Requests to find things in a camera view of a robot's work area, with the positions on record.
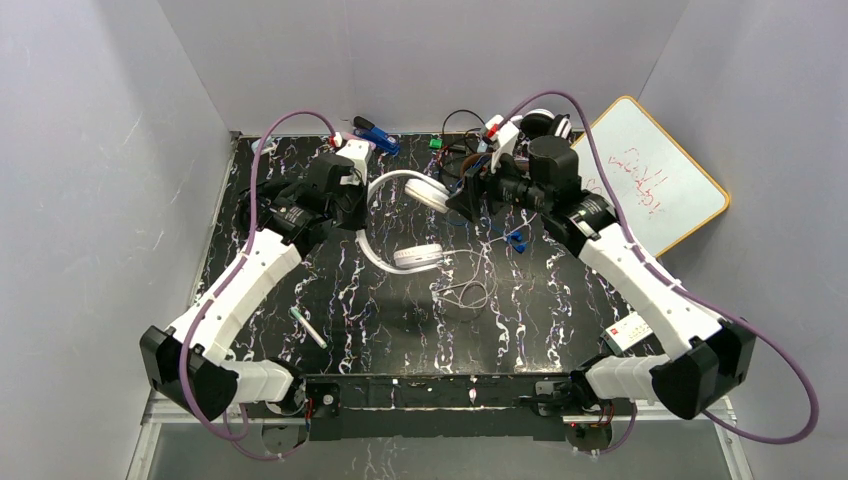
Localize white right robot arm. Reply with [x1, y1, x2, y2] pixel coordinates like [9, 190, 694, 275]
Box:
[446, 136, 756, 419]

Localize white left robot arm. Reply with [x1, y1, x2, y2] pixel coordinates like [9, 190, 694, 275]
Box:
[140, 147, 370, 420]

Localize brown headphones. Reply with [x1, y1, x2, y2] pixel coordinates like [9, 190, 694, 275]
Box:
[458, 153, 482, 178]

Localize black and white headphones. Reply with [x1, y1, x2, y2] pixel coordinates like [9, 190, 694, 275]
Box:
[511, 109, 572, 141]

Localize blue stapler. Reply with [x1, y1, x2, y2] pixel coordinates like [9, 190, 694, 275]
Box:
[352, 116, 400, 155]

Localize white marker pen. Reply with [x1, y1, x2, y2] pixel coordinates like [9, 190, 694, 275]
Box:
[289, 307, 328, 350]

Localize white box with red label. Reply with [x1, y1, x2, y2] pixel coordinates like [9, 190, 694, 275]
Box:
[601, 312, 653, 355]

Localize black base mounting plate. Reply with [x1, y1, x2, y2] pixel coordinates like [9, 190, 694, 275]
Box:
[248, 373, 633, 445]

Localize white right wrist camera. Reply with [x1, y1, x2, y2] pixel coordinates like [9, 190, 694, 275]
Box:
[481, 115, 520, 173]

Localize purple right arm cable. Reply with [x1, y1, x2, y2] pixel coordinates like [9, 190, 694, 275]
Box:
[493, 91, 820, 456]

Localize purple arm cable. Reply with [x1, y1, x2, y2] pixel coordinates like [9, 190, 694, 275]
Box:
[178, 110, 339, 462]
[493, 91, 820, 456]

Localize whiteboard with orange frame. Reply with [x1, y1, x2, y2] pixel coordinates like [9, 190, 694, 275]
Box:
[591, 96, 731, 257]

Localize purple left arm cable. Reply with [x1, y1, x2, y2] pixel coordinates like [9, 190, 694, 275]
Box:
[178, 110, 339, 462]

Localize aluminium frame rail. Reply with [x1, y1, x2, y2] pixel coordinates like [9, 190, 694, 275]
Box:
[140, 377, 738, 425]

